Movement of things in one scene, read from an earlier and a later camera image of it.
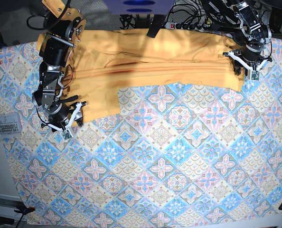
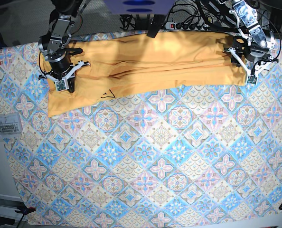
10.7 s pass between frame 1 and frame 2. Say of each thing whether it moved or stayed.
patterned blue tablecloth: stayed
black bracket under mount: stayed
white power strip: stayed
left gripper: moved
